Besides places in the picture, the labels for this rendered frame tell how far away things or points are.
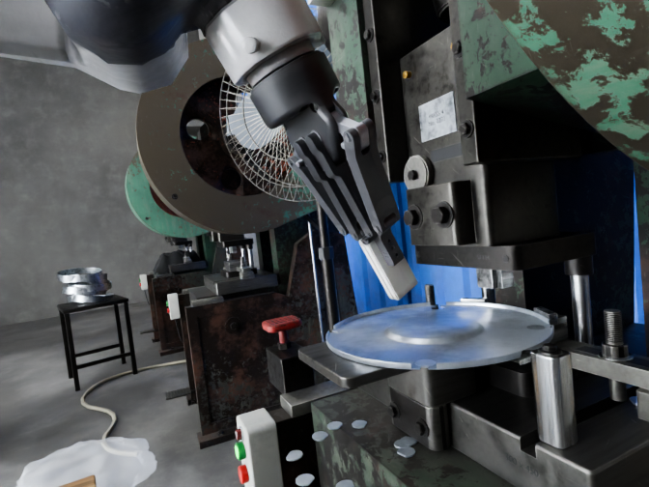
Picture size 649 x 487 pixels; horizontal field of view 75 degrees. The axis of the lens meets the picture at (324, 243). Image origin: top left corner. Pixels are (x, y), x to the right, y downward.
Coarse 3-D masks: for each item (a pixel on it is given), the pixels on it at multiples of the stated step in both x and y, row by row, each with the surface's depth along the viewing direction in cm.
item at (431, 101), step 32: (448, 32) 54; (416, 64) 60; (448, 64) 54; (416, 96) 61; (448, 96) 55; (416, 128) 62; (448, 128) 56; (416, 160) 61; (448, 160) 57; (544, 160) 56; (416, 192) 59; (448, 192) 53; (480, 192) 52; (512, 192) 53; (544, 192) 56; (416, 224) 59; (448, 224) 54; (480, 224) 53; (512, 224) 53; (544, 224) 56
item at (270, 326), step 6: (276, 318) 85; (282, 318) 84; (288, 318) 84; (294, 318) 83; (264, 324) 82; (270, 324) 81; (276, 324) 80; (282, 324) 80; (288, 324) 80; (294, 324) 81; (300, 324) 82; (270, 330) 80; (276, 330) 80; (282, 330) 80; (282, 336) 82; (282, 342) 83
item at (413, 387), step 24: (312, 360) 51; (336, 360) 50; (336, 384) 46; (360, 384) 45; (408, 384) 55; (432, 384) 51; (456, 384) 53; (408, 408) 56; (432, 408) 52; (408, 432) 56; (432, 432) 52
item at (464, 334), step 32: (352, 320) 67; (384, 320) 65; (416, 320) 61; (448, 320) 59; (480, 320) 59; (512, 320) 58; (544, 320) 56; (352, 352) 52; (384, 352) 50; (416, 352) 49; (448, 352) 48; (480, 352) 47; (512, 352) 46
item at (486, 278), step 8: (480, 272) 62; (488, 272) 61; (496, 272) 60; (504, 272) 60; (512, 272) 60; (480, 280) 62; (488, 280) 61; (496, 280) 60; (504, 280) 60; (512, 280) 60
